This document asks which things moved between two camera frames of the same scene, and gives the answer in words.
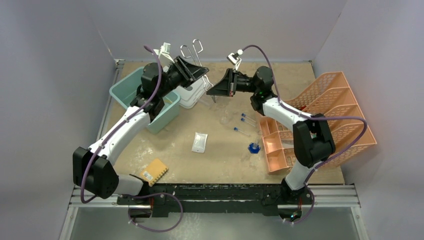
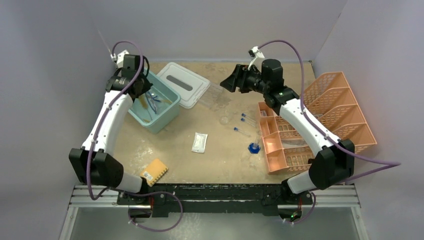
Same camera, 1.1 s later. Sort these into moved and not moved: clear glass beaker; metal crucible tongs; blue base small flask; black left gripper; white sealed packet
Moved: black left gripper; metal crucible tongs
Not moved: white sealed packet; clear glass beaker; blue base small flask
